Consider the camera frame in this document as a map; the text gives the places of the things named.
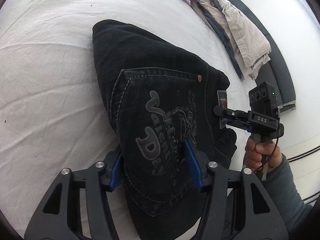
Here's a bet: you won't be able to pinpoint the black camera box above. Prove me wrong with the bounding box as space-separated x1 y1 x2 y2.
248 82 280 119

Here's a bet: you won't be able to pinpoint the white bed mattress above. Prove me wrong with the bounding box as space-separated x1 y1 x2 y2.
1 0 255 236

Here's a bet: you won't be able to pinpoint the dark grey headboard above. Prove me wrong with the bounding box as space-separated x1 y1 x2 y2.
222 0 297 114

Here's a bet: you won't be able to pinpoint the person right hand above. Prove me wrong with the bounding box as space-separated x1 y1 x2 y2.
244 137 283 172

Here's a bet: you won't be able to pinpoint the beige grey folded duvet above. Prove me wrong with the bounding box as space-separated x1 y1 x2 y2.
197 0 272 80

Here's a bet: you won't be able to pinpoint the black denim pants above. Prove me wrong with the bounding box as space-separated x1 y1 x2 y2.
92 20 236 239

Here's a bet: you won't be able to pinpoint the right forearm grey sleeve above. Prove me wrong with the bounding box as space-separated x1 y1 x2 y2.
262 155 312 236

